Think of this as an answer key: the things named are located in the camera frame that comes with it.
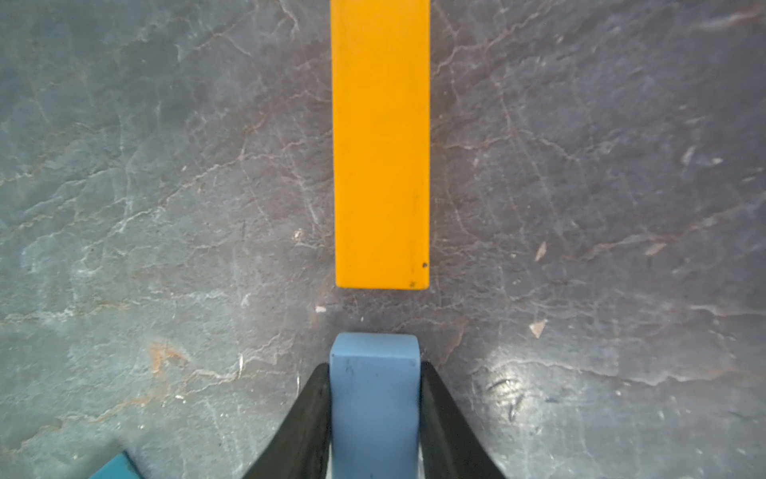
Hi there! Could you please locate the light blue short block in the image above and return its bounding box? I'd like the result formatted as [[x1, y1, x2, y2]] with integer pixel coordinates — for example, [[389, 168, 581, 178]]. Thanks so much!
[[329, 333, 421, 478]]

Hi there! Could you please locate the yellow-orange block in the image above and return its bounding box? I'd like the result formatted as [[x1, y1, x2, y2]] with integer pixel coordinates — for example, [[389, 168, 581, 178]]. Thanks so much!
[[330, 1, 431, 291]]

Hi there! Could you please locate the light blue long block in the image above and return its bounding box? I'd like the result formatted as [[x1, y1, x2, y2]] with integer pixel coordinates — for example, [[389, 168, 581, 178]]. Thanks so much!
[[90, 451, 144, 479]]

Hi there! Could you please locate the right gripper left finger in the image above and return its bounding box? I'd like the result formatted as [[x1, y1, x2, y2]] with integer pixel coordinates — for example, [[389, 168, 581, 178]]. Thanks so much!
[[243, 363, 331, 479]]

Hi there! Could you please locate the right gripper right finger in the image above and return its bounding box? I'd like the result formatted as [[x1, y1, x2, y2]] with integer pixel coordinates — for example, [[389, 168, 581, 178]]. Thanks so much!
[[419, 361, 506, 479]]

